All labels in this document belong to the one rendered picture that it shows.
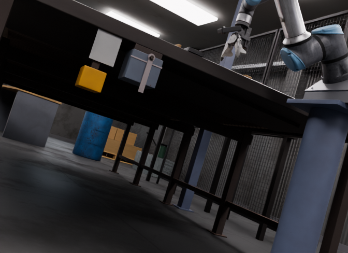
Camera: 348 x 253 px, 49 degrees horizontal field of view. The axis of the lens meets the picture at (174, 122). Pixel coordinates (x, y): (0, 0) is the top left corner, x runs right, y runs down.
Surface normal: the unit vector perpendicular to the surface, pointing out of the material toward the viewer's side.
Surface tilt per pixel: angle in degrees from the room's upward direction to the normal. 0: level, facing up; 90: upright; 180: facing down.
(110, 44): 90
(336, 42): 103
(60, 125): 90
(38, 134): 90
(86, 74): 90
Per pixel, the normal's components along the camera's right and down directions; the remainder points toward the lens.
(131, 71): 0.41, 0.04
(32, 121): 0.65, 0.13
